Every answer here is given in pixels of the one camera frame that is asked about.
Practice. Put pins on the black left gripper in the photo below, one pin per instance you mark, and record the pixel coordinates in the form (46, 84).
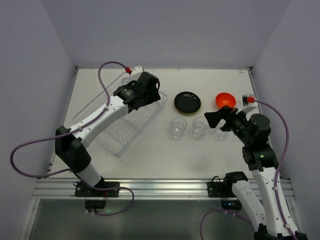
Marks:
(144, 97)

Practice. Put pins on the aluminium front rail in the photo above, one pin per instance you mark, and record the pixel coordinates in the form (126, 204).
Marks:
(143, 189)

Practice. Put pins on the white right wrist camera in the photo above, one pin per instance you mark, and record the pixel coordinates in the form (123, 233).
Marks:
(248, 103)

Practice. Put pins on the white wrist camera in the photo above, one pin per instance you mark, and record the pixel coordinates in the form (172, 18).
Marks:
(136, 73)
(248, 103)

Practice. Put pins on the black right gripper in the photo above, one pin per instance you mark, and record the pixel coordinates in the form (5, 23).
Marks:
(229, 119)

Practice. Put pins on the clear glass cup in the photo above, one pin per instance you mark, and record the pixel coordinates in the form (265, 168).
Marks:
(125, 81)
(219, 134)
(178, 126)
(199, 127)

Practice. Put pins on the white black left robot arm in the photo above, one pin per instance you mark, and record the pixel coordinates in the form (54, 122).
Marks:
(71, 143)

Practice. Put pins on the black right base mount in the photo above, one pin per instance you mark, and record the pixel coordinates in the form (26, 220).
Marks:
(222, 189)

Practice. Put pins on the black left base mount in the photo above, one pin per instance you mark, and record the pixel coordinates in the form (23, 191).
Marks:
(96, 197)

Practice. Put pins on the clear dish rack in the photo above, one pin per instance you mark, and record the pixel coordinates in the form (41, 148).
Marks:
(123, 132)

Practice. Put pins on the black round plate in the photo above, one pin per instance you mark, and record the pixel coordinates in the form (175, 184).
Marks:
(187, 102)

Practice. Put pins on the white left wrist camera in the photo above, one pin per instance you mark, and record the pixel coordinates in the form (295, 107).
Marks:
(136, 73)

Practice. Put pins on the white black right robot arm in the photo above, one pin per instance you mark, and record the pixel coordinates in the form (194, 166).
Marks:
(269, 214)

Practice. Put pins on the green round plate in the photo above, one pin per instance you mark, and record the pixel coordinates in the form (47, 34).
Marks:
(188, 114)

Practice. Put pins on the orange plastic bowl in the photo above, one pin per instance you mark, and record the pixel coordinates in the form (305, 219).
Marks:
(225, 99)

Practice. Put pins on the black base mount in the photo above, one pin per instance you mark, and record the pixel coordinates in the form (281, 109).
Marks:
(96, 197)
(222, 189)

